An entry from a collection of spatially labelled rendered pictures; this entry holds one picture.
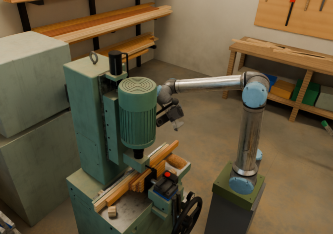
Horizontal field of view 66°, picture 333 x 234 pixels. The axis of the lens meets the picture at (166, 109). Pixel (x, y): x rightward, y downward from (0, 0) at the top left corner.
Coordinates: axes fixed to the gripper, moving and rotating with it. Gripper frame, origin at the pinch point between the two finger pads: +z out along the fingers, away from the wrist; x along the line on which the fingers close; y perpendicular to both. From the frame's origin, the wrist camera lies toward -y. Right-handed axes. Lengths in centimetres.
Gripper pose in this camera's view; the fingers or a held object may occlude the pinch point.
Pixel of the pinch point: (168, 119)
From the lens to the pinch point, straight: 130.6
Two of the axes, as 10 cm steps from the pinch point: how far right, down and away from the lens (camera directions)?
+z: -0.6, 1.2, -9.9
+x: 5.0, 8.7, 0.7
